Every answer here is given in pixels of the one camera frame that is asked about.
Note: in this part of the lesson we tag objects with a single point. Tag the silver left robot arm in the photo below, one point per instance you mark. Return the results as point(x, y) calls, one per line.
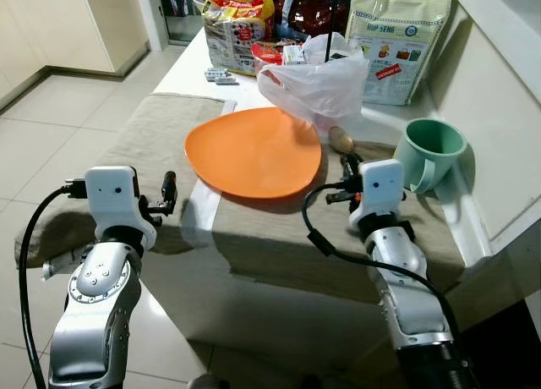
point(97, 304)

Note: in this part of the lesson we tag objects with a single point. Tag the small white carton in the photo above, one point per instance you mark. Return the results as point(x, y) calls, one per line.
point(293, 55)

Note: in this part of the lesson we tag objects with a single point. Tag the cream cracker bag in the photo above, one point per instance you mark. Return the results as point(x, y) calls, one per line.
point(406, 34)

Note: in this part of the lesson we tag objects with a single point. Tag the cream floor cabinet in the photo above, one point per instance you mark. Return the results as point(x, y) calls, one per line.
point(68, 17)

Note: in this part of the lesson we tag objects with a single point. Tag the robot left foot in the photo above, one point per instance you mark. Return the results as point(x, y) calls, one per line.
point(204, 382)

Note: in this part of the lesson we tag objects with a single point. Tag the small battery pack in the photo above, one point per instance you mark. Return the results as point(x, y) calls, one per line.
point(224, 76)

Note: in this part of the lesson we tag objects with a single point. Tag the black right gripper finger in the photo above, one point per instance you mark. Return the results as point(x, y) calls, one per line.
point(348, 167)

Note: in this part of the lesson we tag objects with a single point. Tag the white plastic bag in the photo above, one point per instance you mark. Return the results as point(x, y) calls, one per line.
point(313, 89)

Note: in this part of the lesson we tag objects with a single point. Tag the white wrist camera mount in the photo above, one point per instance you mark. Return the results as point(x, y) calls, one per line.
point(110, 194)
point(380, 186)

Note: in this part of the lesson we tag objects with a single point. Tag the dark red snack bag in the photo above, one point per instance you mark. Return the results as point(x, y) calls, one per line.
point(313, 13)

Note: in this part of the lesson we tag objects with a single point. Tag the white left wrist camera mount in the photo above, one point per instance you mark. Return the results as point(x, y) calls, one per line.
point(110, 194)

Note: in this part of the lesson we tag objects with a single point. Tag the white kitchen counter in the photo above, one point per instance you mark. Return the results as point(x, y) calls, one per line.
point(182, 80)

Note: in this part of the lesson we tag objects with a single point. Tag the thin black straw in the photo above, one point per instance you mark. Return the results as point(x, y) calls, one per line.
point(328, 49)

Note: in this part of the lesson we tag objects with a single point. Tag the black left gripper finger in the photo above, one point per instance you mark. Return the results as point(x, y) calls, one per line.
point(170, 192)

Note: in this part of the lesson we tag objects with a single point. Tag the orange plastic plate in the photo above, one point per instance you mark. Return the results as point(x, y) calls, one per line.
point(254, 152)

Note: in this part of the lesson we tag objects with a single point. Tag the yellow green snack pack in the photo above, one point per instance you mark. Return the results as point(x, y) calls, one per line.
point(237, 34)

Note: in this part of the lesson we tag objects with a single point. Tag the green plastic mug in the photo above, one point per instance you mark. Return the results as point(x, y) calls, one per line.
point(444, 173)

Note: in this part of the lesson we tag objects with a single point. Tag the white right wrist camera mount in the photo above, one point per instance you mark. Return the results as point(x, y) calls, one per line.
point(380, 186)

